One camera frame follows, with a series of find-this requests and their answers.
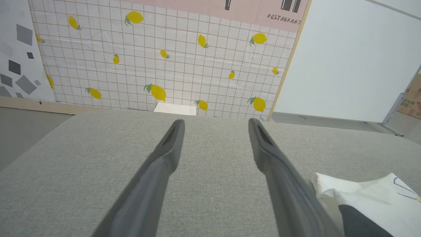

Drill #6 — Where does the grey metal panel stand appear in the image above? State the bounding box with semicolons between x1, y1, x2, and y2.
382;93;407;136

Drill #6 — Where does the white partition board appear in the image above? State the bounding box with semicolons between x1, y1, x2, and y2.
271;0;421;124

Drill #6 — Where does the white rectangular block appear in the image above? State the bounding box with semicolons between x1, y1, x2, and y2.
154;102;197;116

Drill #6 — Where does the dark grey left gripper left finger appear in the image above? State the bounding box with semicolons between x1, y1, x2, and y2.
92;119;186;237

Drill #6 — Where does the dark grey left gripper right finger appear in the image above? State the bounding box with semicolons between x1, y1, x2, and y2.
248;118;344;237

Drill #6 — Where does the white and black t-shirt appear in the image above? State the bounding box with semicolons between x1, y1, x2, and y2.
311;172;421;237

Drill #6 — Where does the brown printed cardboard box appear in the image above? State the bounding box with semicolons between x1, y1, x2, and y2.
397;73;421;119

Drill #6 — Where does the wooden frame wire fence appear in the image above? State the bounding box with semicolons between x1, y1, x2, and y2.
28;0;311;120

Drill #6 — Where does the grey terrazzo print backdrop panel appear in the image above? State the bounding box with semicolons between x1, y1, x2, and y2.
0;0;56;102

